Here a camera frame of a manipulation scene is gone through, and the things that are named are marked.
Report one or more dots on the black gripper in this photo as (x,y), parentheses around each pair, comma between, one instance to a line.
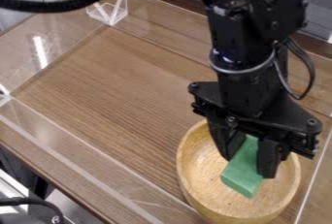
(242,107)

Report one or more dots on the clear acrylic corner bracket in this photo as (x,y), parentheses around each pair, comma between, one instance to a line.
(108,13)

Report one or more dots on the black metal bracket with bolt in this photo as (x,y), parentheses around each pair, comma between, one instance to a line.
(47,212)

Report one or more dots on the green rectangular block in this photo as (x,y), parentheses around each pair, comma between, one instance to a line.
(239,175)

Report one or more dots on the brown wooden bowl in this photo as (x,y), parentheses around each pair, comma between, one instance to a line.
(221,205)

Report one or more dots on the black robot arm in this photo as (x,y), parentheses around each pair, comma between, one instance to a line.
(251,39)

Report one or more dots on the clear acrylic tray wall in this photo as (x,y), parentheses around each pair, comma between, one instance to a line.
(95,110)

